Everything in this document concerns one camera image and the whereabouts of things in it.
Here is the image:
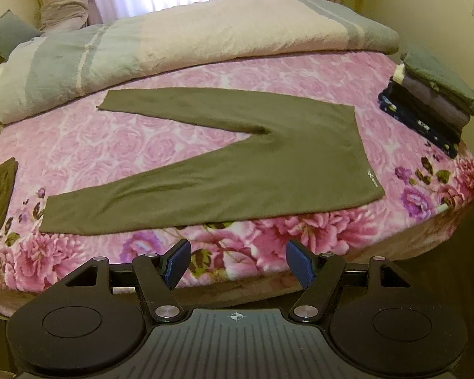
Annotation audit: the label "pink floral blanket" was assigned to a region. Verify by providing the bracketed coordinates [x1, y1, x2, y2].
[0, 49, 474, 316]

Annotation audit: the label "folded navy printed garment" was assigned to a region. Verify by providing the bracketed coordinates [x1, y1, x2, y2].
[378, 91, 460, 158]

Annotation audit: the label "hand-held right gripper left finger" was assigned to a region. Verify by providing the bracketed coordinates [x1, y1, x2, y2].
[59, 240, 192, 323]

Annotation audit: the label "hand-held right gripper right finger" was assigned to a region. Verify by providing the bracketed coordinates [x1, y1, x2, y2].
[285, 240, 415, 323]

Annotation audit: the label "folded green garment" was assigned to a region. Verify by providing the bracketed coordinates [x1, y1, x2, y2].
[400, 44, 474, 116]

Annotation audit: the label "grey pillow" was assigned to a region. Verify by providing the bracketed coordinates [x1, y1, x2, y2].
[0, 10, 40, 61]

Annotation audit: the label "folded black garment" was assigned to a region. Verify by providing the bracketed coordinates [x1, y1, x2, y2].
[387, 83, 464, 145]

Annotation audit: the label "olive green pants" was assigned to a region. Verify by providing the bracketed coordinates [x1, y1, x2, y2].
[40, 86, 387, 234]

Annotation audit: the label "folded grey garment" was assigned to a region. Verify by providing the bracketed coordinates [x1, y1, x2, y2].
[395, 73, 472, 131]

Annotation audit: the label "grey beige striped quilt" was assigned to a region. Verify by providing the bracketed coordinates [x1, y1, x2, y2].
[0, 0, 400, 125]

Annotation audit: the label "beige folded towel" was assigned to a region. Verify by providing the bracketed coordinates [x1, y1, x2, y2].
[38, 0, 92, 32]

